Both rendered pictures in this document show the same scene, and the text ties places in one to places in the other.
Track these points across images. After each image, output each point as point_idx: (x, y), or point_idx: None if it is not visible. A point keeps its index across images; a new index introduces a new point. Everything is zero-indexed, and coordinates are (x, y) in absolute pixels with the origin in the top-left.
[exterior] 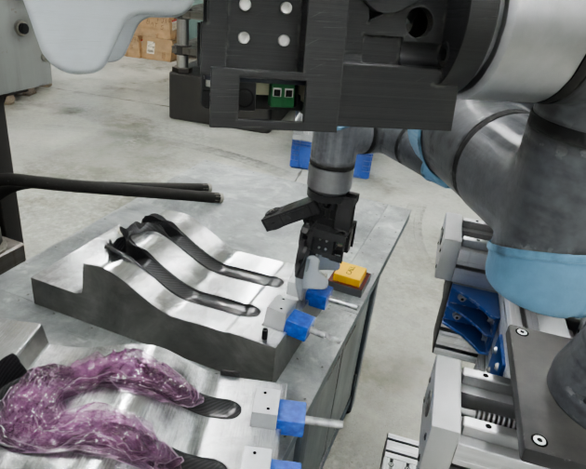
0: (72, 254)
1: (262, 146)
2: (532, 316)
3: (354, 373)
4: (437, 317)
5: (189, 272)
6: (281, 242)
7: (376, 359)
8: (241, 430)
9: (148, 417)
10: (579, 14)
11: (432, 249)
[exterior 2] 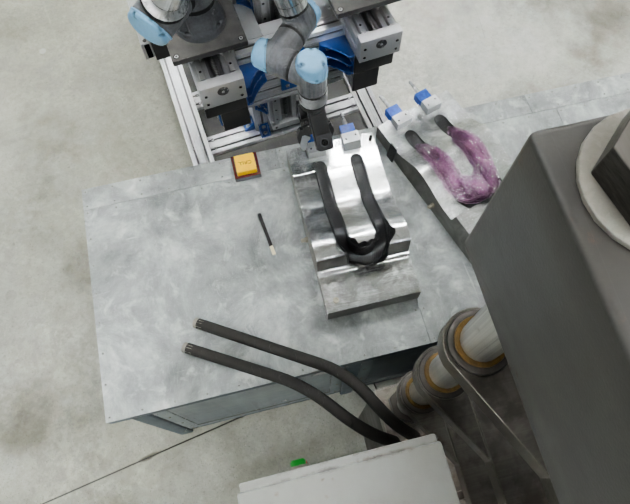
0: (383, 298)
1: None
2: (272, 35)
3: None
4: (228, 121)
5: (353, 208)
6: (226, 236)
7: (89, 299)
8: (415, 124)
9: (449, 144)
10: None
11: None
